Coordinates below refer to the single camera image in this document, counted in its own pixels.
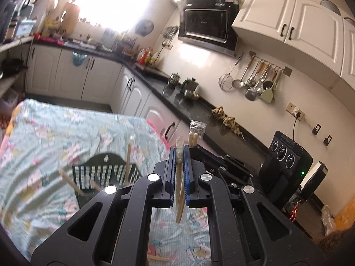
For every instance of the long wooden stick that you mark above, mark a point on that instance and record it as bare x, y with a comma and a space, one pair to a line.
128, 160

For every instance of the row of hanging kitchen utensils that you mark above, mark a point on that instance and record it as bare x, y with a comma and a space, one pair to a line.
251, 92

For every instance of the pale blue plastic box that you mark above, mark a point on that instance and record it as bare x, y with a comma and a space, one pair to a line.
25, 29

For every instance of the teal hanging bin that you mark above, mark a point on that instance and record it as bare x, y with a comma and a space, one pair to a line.
79, 58

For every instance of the black plastic basket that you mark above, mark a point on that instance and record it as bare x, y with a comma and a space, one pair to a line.
111, 161

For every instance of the black wok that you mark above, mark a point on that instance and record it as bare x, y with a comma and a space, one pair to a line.
12, 67

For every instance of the yellow cloth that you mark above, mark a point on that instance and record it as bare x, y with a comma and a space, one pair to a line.
345, 216

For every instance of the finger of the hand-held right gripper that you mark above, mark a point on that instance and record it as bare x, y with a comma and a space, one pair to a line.
219, 159

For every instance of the cartoon printed tablecloth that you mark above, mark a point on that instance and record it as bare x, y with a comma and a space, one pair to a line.
55, 133

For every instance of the wall socket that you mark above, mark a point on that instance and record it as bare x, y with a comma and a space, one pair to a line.
291, 108
300, 115

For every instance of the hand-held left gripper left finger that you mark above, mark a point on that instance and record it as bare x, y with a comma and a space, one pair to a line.
172, 171

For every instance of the hanging metal tools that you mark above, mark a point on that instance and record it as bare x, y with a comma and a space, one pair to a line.
169, 34

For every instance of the metal shelf rack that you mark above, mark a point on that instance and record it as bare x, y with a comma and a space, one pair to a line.
11, 84

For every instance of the black kitchen countertop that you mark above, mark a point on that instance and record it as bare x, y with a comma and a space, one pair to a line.
194, 110

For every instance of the black microwave oven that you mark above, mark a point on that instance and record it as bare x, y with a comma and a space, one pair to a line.
7, 22

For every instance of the round wall fan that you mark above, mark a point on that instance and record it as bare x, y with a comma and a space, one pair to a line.
144, 27

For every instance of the wooden cutting board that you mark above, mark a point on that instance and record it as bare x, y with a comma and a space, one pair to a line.
70, 16

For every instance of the group of condiment bottles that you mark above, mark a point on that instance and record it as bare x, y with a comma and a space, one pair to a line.
145, 56

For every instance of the black and white appliance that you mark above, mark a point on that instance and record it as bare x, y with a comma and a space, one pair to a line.
314, 178

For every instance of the steel kettle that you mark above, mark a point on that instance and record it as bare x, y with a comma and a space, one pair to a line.
173, 79

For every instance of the ginger roots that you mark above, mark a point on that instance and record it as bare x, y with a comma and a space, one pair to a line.
226, 120

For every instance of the red ribbon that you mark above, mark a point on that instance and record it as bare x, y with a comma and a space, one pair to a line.
295, 212

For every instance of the kitchen window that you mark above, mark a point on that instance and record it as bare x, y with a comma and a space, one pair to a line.
116, 0

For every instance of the black range hood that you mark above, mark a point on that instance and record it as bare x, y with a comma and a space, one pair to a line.
208, 22

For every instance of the black wall hook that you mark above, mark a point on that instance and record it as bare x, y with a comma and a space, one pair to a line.
328, 139
316, 129

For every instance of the pile of bamboo chopsticks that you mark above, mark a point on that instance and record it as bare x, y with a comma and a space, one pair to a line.
158, 258

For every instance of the white upper cabinets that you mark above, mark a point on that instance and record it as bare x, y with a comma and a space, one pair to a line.
277, 13

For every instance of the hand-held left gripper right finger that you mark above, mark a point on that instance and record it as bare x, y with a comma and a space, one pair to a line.
188, 173

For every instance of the steel dish rack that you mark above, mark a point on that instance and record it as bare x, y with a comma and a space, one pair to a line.
109, 38

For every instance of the white base cabinets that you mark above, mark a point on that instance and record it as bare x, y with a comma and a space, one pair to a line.
97, 80

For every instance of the metal utensil rail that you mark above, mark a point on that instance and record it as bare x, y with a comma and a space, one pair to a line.
273, 66

